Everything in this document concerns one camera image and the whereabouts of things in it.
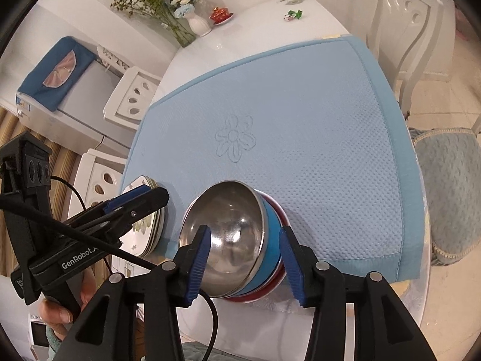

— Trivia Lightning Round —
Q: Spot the white wooden chair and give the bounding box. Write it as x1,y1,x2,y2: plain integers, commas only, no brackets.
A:
103,66,162,130
366,0,455,117
68,148,128,219

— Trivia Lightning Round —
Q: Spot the glass vase with dried flowers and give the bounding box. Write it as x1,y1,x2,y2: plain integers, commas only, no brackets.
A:
111,0,198,48

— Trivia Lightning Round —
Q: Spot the large white floral plate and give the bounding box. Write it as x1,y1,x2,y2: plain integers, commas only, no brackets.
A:
122,178,167,258

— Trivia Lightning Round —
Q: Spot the person's left forearm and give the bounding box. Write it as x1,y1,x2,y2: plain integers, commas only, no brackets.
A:
45,325,65,361

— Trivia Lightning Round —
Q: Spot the blue cloth cover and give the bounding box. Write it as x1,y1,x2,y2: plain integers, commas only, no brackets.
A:
17,36,96,111

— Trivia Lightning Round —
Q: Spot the red lidded cup on saucer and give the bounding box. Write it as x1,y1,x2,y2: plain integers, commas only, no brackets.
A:
208,6,234,26

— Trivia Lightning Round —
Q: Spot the black cable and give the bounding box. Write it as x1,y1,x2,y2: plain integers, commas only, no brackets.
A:
0,175,219,361

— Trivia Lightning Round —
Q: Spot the person's left hand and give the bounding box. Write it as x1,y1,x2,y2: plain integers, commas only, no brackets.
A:
38,271,102,343

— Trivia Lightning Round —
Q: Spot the white vase with blue flowers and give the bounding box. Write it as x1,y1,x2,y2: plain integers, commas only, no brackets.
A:
161,0,214,38

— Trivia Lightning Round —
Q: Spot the grey refrigerator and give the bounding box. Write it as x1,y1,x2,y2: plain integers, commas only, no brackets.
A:
0,60,139,155

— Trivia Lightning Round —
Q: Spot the chair with blue cushion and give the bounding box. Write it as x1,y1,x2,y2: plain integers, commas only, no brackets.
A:
409,113,481,267

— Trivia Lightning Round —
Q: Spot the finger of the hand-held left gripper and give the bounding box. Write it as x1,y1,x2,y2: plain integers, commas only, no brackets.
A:
62,201,110,231
94,186,170,234

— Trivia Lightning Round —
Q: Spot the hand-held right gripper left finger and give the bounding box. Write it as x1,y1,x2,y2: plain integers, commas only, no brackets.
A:
56,224,212,361

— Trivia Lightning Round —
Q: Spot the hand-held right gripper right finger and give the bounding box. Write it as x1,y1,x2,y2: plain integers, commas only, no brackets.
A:
279,226,438,361

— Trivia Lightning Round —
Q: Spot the light blue table mat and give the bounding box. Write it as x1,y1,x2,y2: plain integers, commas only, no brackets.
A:
120,34,427,282

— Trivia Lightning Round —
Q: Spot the pink dotted bowl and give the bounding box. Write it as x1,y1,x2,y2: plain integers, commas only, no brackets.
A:
225,192,291,304

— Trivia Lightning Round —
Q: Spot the blue steel bowl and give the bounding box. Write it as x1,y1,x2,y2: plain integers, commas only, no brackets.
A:
178,180,282,298

